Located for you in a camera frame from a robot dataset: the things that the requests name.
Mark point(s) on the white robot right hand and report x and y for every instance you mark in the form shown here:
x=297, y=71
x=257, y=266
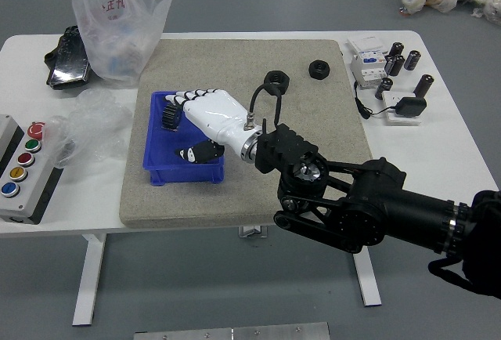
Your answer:
x=213, y=111

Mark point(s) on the black gear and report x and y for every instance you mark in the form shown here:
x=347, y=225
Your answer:
x=169, y=117

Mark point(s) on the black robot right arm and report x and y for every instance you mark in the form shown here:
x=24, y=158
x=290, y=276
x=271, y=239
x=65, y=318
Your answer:
x=372, y=207

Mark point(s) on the blue plastic box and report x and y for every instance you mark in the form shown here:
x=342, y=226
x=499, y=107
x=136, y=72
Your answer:
x=164, y=156

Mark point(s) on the big black nut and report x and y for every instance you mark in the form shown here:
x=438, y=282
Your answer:
x=284, y=77

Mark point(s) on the small black nut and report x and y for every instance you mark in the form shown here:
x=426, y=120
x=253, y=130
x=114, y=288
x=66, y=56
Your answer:
x=313, y=71

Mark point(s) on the grey button control box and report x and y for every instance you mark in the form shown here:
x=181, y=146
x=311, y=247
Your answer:
x=15, y=207

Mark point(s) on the grey-brown mat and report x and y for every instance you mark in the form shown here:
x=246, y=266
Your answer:
x=235, y=62

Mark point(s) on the white plastic bag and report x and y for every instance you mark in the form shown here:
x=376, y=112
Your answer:
x=117, y=42

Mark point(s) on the clear bubble wrap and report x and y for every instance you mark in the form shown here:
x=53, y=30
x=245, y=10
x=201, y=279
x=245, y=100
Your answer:
x=94, y=124

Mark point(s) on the black plastic tray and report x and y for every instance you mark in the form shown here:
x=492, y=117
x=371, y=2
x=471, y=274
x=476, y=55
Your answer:
x=66, y=66

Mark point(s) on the white circuit breaker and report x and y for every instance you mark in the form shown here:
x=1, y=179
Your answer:
x=366, y=66

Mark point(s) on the black capacitor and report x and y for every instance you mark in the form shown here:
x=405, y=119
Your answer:
x=389, y=66
x=424, y=85
x=413, y=60
x=383, y=88
x=399, y=65
x=398, y=49

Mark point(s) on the red emergency stop button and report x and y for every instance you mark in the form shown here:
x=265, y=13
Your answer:
x=36, y=129

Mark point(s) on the white power socket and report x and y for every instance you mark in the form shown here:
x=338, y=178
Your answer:
x=391, y=118

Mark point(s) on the green push button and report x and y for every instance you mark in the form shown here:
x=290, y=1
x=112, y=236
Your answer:
x=32, y=145

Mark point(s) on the red push button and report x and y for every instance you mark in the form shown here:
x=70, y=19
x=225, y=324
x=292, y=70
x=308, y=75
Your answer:
x=25, y=159

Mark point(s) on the black plug adapter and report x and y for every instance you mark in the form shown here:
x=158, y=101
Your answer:
x=411, y=106

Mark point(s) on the yellow push button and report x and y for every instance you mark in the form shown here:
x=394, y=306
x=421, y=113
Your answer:
x=18, y=173

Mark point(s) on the white table leg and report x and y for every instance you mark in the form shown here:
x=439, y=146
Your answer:
x=88, y=277
x=370, y=281

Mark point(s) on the blue push button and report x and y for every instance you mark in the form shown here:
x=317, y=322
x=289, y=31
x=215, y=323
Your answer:
x=9, y=189

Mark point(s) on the grey metal plate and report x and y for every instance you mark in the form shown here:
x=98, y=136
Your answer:
x=235, y=332

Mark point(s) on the metal table bracket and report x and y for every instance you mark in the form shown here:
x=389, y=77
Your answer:
x=252, y=232

